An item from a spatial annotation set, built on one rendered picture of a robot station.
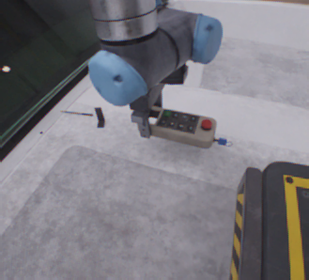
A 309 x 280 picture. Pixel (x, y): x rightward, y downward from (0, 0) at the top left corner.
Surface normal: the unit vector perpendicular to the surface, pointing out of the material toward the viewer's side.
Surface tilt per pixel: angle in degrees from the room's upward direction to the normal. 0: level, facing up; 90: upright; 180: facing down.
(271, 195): 0
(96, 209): 0
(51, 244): 0
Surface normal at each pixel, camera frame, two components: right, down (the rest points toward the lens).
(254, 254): -0.06, -0.69
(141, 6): 0.58, 0.52
